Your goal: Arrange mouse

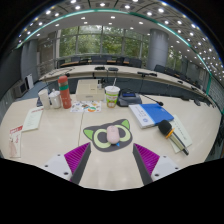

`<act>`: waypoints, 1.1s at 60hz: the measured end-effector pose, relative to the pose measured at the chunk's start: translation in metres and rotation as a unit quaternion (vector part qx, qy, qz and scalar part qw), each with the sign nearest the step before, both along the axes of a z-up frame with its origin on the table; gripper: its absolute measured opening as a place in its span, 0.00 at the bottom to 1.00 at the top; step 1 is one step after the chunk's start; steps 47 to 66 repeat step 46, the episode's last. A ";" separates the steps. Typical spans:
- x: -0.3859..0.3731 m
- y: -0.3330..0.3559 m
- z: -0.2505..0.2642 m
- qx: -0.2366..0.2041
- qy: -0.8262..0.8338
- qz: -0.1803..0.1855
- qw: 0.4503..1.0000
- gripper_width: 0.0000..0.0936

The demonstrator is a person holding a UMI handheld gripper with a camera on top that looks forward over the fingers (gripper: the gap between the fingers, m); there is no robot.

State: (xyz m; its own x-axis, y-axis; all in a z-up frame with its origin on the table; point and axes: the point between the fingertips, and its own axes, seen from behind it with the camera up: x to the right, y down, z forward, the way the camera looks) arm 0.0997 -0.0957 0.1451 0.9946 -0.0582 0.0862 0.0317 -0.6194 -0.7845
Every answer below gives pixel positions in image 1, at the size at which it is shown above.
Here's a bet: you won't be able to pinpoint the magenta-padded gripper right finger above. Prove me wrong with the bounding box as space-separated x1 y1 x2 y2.
132 143 183 186

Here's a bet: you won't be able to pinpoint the white lidded mug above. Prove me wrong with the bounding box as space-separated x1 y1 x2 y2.
48 89 63 110

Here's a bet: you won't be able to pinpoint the grey cat-shaped mouse pad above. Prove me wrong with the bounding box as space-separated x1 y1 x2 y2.
82 118 134 153

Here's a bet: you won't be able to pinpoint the cream cardboard box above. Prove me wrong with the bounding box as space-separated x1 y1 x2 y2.
75 79 106 102

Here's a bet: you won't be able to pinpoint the long curved conference desk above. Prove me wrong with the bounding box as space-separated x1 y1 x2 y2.
39 64 214 101

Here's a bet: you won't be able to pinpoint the red bottle with green band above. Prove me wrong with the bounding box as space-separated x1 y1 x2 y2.
57 75 73 110

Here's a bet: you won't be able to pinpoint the white paper cup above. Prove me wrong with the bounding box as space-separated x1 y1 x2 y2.
37 88 52 111

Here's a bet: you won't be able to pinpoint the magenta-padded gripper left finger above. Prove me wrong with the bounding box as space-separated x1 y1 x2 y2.
43 142 92 185

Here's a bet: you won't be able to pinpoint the black gooseneck conference microphone unit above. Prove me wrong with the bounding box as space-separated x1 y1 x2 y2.
116 90 165 108

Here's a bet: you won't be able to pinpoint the blue and white book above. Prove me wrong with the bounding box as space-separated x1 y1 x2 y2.
128 102 175 129

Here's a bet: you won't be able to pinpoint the white green-edged booklet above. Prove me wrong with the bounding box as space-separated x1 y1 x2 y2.
21 105 45 133

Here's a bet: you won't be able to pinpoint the colourful sticker sheet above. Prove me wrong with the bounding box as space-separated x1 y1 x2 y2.
69 100 102 114

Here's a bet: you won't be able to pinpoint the round ceiling lights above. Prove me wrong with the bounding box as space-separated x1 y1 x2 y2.
19 0 223 68

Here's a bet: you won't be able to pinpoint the printed paper cup with straw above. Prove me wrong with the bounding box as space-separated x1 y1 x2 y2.
104 78 121 109

